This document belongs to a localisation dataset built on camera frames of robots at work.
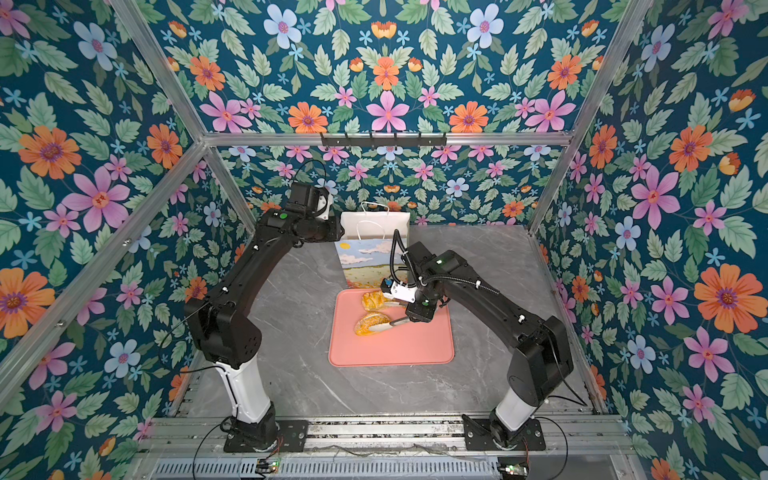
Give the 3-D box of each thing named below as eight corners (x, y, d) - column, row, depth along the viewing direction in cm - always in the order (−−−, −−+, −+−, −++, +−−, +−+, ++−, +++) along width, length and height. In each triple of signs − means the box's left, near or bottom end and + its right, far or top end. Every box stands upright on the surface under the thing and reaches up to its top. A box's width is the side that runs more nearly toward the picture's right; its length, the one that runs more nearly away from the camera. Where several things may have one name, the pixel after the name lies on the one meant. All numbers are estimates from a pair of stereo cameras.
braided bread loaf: (362, 312, 97) (360, 306, 94) (363, 296, 101) (362, 290, 98) (384, 312, 97) (384, 306, 94) (385, 296, 101) (384, 290, 98)
